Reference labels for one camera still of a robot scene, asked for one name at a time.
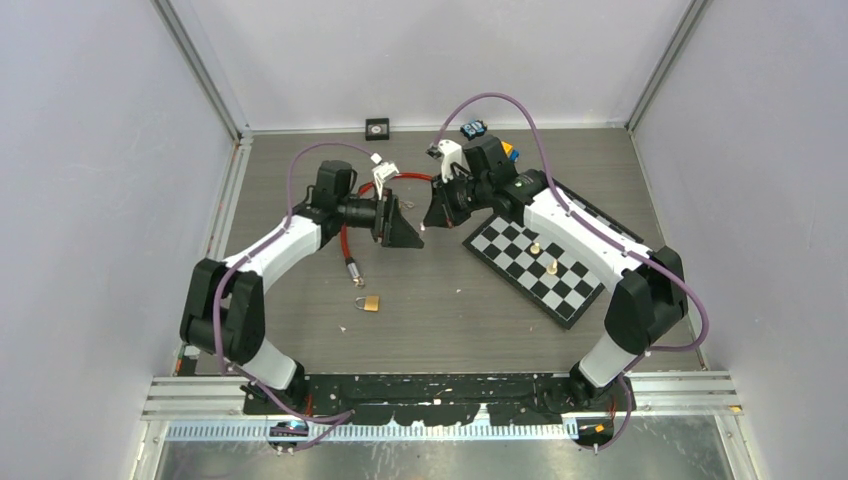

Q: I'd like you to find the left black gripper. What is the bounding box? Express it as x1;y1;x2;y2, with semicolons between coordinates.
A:
337;189;424;248

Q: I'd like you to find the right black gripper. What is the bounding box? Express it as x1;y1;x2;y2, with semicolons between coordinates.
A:
424;169;491;230

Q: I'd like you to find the red cable lock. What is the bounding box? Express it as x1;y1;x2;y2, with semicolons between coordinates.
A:
339;172;435;287

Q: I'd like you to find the small brass padlock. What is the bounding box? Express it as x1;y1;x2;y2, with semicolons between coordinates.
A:
354;295;380;312

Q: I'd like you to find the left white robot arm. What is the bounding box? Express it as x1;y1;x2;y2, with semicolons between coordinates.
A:
179;160;424;414

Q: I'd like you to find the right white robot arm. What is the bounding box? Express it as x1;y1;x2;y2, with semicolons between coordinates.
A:
423;134;689;411

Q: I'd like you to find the small blue toy car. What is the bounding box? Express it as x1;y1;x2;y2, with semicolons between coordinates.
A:
459;120;488;140

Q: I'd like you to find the yellow blue toy car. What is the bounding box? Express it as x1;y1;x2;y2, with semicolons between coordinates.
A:
501;142;520;163

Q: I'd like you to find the black square box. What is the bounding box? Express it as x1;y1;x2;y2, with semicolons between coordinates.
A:
364;118;391;141

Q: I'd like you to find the black white chessboard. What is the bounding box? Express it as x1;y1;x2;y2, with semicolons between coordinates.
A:
463;182;650;329

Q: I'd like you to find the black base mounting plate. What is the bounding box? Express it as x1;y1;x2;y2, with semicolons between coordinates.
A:
241;373;635;427

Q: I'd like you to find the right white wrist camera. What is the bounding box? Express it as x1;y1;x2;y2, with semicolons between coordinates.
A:
427;139;465;184

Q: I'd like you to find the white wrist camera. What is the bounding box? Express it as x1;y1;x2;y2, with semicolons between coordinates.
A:
427;139;465;184
370;153;400;200

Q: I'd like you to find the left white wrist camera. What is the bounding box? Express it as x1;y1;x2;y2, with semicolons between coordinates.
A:
370;153;400;200

